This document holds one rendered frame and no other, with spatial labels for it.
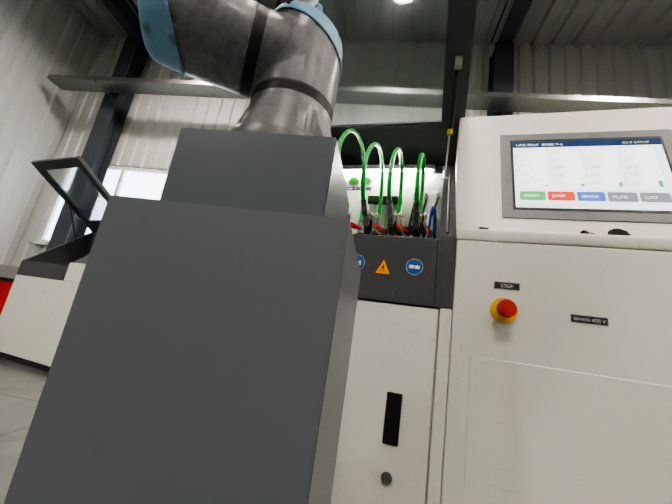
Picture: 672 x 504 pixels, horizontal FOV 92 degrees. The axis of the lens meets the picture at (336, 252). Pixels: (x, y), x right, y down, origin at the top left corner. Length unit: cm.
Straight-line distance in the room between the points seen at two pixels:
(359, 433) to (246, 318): 55
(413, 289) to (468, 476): 37
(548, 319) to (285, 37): 68
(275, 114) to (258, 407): 31
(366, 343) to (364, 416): 15
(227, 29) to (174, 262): 30
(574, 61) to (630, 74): 89
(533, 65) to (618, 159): 617
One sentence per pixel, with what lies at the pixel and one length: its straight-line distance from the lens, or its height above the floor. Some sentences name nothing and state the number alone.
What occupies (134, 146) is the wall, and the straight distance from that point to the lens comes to 757.
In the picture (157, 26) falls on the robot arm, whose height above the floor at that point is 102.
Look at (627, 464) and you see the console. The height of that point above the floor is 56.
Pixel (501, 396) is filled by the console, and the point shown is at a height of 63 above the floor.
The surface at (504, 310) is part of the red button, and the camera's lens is 73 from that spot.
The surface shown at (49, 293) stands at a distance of 414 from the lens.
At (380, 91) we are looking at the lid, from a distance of 143.
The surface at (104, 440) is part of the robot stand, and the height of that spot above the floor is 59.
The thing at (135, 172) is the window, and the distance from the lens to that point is 731.
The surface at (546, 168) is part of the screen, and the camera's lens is 124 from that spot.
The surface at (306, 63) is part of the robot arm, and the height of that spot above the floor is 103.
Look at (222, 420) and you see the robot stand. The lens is 30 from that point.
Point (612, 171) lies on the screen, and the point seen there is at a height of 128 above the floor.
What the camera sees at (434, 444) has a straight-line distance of 78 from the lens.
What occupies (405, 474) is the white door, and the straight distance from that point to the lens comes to 79.
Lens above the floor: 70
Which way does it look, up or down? 14 degrees up
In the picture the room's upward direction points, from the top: 9 degrees clockwise
